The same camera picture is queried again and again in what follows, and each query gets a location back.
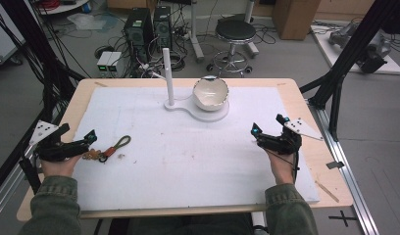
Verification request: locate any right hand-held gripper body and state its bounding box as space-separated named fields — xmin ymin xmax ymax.
xmin=256 ymin=117 xmax=325 ymax=157

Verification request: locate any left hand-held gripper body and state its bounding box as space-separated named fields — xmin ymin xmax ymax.
xmin=28 ymin=119 xmax=91 ymax=163

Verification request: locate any green cord keychain orange clasp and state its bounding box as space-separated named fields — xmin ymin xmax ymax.
xmin=81 ymin=134 xmax=132 ymax=164

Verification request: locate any white ceramic bowl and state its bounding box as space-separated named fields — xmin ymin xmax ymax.
xmin=191 ymin=75 xmax=230 ymax=113

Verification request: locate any person's left hand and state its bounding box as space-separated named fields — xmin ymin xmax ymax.
xmin=40 ymin=152 xmax=83 ymax=179

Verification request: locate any person's right hand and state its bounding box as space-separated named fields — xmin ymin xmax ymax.
xmin=266 ymin=149 xmax=298 ymax=186

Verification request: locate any grey tape piece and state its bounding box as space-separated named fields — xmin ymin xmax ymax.
xmin=325 ymin=160 xmax=346 ymax=170

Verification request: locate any thin wooden stick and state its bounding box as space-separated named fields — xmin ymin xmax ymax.
xmin=315 ymin=180 xmax=340 ymax=204

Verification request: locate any white foam mat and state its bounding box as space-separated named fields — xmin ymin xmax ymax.
xmin=72 ymin=85 xmax=322 ymax=212

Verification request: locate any white power supply box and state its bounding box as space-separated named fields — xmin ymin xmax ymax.
xmin=106 ymin=51 xmax=124 ymax=73
xmin=96 ymin=50 xmax=113 ymax=73

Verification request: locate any white platform board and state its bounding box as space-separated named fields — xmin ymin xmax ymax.
xmin=310 ymin=23 xmax=400 ymax=75

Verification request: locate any white stand with pole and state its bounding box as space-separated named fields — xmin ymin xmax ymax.
xmin=162 ymin=47 xmax=230 ymax=123

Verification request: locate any black round stool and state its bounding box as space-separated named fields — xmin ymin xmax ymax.
xmin=205 ymin=19 xmax=258 ymax=77

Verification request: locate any brown cardboard box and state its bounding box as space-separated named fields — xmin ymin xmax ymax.
xmin=272 ymin=0 xmax=322 ymax=41

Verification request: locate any clear plastic sheet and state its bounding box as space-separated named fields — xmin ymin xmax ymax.
xmin=66 ymin=12 xmax=108 ymax=32

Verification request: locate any white desk leg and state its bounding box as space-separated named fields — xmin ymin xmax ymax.
xmin=187 ymin=0 xmax=206 ymax=64

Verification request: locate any large black computer tower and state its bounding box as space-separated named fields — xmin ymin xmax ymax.
xmin=123 ymin=7 xmax=155 ymax=65

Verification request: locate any grey robot part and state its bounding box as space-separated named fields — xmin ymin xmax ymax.
xmin=327 ymin=22 xmax=392 ymax=74

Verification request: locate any person's dark trousers lap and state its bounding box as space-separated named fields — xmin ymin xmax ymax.
xmin=108 ymin=212 xmax=255 ymax=235

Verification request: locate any round white table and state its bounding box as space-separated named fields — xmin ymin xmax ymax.
xmin=36 ymin=0 xmax=92 ymax=17

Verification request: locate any small black computer tower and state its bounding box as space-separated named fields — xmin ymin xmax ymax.
xmin=152 ymin=5 xmax=174 ymax=51

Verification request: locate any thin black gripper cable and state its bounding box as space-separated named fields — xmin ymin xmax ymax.
xmin=269 ymin=148 xmax=301 ymax=184

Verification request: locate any black metal frame with cables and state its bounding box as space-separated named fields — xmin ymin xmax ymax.
xmin=0 ymin=0 xmax=86 ymax=197

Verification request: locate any aluminium rail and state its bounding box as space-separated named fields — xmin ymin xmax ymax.
xmin=306 ymin=97 xmax=380 ymax=235

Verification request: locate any black metal frame strut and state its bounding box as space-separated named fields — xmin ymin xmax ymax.
xmin=299 ymin=0 xmax=400 ymax=142

